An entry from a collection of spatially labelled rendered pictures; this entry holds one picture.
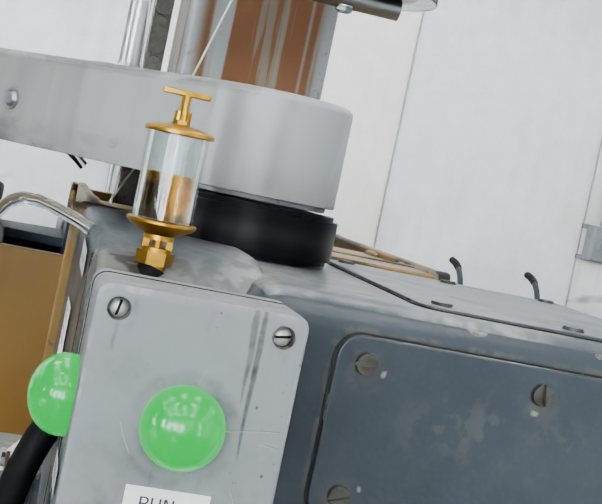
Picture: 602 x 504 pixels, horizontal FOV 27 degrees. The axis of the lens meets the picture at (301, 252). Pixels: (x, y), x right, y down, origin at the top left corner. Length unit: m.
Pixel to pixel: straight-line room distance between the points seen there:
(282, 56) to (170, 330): 0.57
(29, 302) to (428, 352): 0.41
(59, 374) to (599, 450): 0.23
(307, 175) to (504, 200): 5.44
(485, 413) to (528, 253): 5.58
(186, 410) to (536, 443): 0.17
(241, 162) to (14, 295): 0.30
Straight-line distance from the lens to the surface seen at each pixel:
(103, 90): 0.67
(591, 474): 0.54
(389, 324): 0.50
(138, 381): 0.43
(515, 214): 6.06
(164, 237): 0.51
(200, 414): 0.42
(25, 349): 0.86
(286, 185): 0.60
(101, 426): 0.44
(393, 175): 5.86
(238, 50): 0.98
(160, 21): 1.03
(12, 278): 0.86
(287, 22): 0.99
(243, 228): 0.59
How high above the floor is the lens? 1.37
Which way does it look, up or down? 3 degrees down
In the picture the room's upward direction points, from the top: 12 degrees clockwise
